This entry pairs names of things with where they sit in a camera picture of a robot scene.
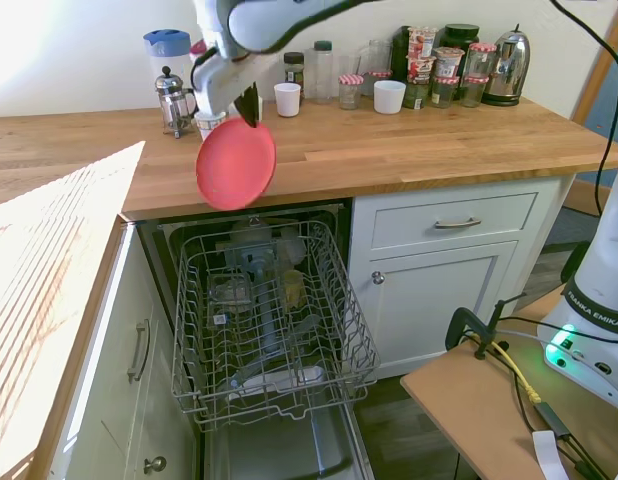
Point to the dark jar black lid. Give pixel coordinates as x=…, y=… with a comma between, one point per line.
x=294, y=75

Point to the red round plate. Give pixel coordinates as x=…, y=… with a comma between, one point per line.
x=236, y=165

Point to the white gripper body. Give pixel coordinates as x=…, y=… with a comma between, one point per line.
x=219, y=87

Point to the glass jar red checked lid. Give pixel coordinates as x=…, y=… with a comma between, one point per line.
x=482, y=60
x=376, y=76
x=350, y=92
x=475, y=92
x=445, y=92

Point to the glass French press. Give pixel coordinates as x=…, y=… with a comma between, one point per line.
x=174, y=102

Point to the white paper strip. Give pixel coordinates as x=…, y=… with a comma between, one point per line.
x=549, y=455

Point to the clear drinking glass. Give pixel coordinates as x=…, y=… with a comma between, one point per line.
x=348, y=65

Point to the white ceramic ramekin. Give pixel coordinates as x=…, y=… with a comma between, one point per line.
x=389, y=97

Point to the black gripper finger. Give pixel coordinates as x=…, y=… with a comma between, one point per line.
x=254, y=102
x=243, y=111

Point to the clear bottle green lid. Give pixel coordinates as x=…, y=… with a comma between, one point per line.
x=321, y=75

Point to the dark green bottle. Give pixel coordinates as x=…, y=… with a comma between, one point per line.
x=400, y=50

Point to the clear pitcher light blue lid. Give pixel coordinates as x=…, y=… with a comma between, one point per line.
x=164, y=55

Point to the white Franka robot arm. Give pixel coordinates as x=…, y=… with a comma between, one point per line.
x=599, y=280

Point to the black C clamp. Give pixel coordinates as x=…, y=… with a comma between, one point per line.
x=461, y=322

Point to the silver cabinet knob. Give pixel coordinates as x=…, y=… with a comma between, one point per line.
x=378, y=278
x=154, y=465

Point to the stainless steel kettle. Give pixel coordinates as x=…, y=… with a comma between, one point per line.
x=509, y=65

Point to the empty clear glass jar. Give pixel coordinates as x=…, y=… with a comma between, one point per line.
x=380, y=55

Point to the steel dishwasher door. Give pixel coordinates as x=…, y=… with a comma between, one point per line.
x=284, y=450

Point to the yellow cup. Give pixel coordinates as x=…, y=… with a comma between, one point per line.
x=293, y=289

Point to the green glass jar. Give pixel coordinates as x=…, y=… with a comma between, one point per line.
x=415, y=95

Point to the large black tub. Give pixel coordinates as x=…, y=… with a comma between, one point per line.
x=459, y=36

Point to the red white yogurt pot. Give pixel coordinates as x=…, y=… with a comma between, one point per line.
x=421, y=42
x=420, y=70

